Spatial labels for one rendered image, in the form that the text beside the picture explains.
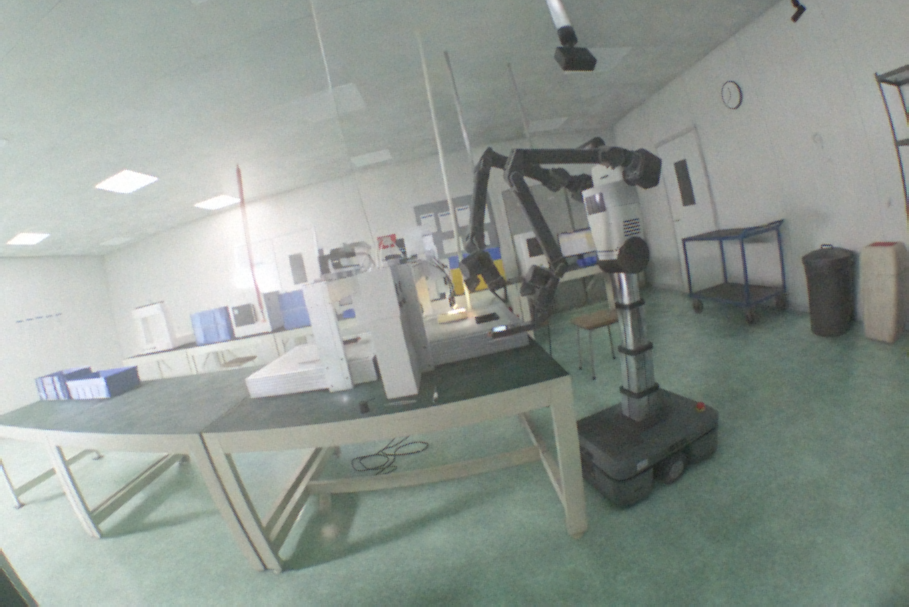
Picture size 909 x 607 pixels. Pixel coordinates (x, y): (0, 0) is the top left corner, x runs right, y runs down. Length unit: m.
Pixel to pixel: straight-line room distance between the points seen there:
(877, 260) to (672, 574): 2.50
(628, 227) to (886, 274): 2.22
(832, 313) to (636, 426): 2.14
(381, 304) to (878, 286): 3.20
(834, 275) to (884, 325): 0.58
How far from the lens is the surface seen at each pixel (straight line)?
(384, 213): 6.08
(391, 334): 1.37
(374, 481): 2.16
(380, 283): 1.36
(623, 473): 1.69
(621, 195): 1.62
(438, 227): 5.97
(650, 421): 1.88
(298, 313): 4.69
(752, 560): 1.62
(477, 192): 1.56
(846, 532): 1.77
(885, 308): 3.33
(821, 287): 3.42
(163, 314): 5.84
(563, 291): 5.83
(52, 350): 8.24
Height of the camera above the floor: 1.22
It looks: 2 degrees down
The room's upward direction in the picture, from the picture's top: 12 degrees counter-clockwise
